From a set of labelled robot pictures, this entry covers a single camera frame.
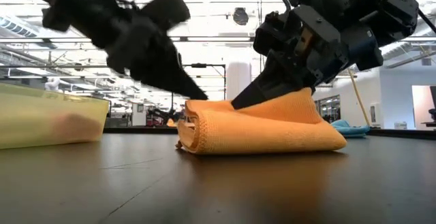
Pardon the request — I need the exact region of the black metal frame rig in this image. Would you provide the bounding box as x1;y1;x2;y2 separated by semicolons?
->
170;63;228;116

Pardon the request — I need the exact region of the pale pink display panel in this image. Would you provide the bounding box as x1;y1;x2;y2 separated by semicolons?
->
411;84;436;131

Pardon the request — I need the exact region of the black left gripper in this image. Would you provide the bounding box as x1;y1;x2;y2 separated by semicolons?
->
40;0;209;101

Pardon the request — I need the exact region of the black ceiling cable reel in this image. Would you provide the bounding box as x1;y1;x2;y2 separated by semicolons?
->
232;7;250;27

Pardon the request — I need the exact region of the yellow plastic bin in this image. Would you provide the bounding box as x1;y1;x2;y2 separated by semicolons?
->
0;82;111;150

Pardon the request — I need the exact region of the white robot figure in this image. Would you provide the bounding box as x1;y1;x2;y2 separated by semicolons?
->
44;77;64;93

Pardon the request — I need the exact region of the white round column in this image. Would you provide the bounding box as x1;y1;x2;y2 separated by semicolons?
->
225;61;253;101

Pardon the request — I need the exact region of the blue microfiber towel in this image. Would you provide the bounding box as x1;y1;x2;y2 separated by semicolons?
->
329;119;371;139

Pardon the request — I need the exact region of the orange-yellow hanging cable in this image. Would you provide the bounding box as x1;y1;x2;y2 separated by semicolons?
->
347;69;371;127

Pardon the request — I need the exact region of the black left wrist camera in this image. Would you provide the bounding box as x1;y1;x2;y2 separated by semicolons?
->
140;0;191;31

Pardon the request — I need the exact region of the white floor appliance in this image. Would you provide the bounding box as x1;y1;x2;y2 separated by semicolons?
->
369;101;382;127

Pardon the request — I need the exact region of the orange microfiber towel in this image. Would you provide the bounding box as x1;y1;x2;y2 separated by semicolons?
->
174;86;349;156

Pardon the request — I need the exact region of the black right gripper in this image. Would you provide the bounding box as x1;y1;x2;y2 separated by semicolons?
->
230;4;385;111

